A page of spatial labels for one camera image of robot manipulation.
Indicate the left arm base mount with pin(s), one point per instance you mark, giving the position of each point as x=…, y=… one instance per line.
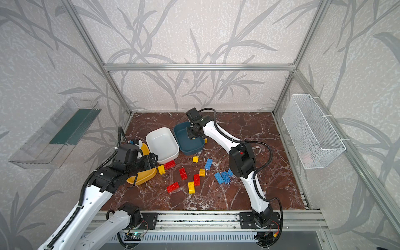
x=143, y=221

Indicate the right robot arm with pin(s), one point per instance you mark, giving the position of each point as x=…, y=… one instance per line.
x=242, y=161

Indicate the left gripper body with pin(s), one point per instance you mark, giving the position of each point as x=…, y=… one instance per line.
x=150, y=160

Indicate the yellow plastic bin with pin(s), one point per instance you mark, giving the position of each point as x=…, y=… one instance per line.
x=142, y=177

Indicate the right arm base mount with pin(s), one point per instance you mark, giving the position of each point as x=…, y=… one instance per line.
x=248, y=220

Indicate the aluminium front rail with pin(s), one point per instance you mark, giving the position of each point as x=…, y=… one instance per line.
x=229, y=220

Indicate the yellow lego brick front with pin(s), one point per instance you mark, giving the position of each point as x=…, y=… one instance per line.
x=191, y=187

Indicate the clear plastic wall shelf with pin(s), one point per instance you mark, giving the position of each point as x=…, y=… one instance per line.
x=50, y=146

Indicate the white plastic bin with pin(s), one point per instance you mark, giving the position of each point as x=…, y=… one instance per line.
x=162, y=143

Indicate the white wire wall basket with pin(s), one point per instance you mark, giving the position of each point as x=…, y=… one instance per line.
x=316, y=141

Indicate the red lego brick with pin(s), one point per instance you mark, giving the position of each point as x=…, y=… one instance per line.
x=197, y=180
x=169, y=165
x=171, y=188
x=183, y=174

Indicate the teal plastic bin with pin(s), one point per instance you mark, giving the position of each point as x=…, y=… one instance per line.
x=186, y=145

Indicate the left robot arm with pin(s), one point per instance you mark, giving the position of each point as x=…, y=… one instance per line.
x=127, y=161

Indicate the blue lego brick centre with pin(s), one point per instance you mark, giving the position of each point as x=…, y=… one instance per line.
x=208, y=164

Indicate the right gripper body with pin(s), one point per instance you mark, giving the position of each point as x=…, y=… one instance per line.
x=192, y=130

